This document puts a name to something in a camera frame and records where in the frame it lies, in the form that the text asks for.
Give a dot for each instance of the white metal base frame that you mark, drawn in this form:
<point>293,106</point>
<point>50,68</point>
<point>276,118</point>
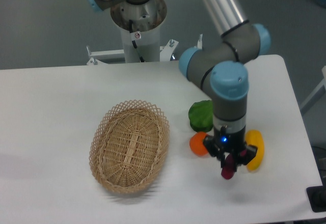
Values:
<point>98,57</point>

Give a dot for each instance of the green bok choy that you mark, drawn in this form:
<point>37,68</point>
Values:
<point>200,116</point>

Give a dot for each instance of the orange tangerine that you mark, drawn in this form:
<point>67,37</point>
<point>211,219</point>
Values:
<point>196,144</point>

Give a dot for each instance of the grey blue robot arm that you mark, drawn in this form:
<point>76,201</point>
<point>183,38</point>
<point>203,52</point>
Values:
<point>220,73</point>

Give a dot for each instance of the white frame at right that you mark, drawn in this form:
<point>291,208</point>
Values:
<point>314,96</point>

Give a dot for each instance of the purple sweet potato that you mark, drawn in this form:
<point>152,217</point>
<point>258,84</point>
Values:
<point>228,171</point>

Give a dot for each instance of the black device at table edge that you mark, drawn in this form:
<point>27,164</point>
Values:
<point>316,196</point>

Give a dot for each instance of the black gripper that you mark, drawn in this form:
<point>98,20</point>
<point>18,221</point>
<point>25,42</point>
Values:
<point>233,143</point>

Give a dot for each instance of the woven wicker basket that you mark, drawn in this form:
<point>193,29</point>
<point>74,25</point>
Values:
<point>129,147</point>

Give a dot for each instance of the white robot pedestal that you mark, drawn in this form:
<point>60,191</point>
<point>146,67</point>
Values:
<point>139,27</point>

